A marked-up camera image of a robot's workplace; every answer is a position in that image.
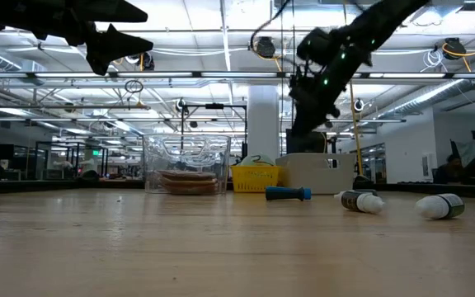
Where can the person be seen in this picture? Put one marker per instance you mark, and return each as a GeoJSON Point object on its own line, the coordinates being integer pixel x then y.
{"type": "Point", "coordinates": [448, 173]}

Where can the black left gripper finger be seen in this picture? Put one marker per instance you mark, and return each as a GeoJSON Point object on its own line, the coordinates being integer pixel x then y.
{"type": "Point", "coordinates": [105, 11]}
{"type": "Point", "coordinates": [111, 49]}

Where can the grey cloth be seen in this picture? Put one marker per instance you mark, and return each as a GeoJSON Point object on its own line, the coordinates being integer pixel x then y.
{"type": "Point", "coordinates": [470, 150]}

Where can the white plastic bin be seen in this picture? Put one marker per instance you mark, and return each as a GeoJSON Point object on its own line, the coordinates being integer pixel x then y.
{"type": "Point", "coordinates": [316, 179]}

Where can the black metal rig frame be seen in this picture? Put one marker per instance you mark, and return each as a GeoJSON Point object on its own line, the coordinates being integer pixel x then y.
{"type": "Point", "coordinates": [214, 106]}

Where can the green exit sign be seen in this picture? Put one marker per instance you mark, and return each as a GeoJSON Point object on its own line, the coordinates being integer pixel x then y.
{"type": "Point", "coordinates": [95, 153]}

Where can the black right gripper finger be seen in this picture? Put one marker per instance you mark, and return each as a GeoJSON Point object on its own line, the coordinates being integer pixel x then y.
{"type": "Point", "coordinates": [329, 116]}
{"type": "Point", "coordinates": [303, 123]}

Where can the black aluminium table frame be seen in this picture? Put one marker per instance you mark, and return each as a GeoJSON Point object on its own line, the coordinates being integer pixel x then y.
{"type": "Point", "coordinates": [15, 187]}

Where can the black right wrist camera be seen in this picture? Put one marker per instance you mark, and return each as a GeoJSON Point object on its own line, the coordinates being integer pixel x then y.
{"type": "Point", "coordinates": [313, 46]}

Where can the yellow plastic basket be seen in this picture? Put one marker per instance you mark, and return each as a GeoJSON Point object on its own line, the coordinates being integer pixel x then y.
{"type": "Point", "coordinates": [254, 179]}

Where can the dark blue marker pen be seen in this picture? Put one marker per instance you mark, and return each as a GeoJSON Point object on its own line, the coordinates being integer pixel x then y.
{"type": "Point", "coordinates": [285, 194]}

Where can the clear plastic bin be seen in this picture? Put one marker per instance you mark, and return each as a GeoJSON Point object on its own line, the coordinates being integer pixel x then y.
{"type": "Point", "coordinates": [186, 152]}

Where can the glass door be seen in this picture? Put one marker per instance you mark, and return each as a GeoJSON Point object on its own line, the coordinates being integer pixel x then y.
{"type": "Point", "coordinates": [369, 163]}

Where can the silver ceiling duct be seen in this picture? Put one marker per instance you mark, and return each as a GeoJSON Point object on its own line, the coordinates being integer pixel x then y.
{"type": "Point", "coordinates": [423, 99]}

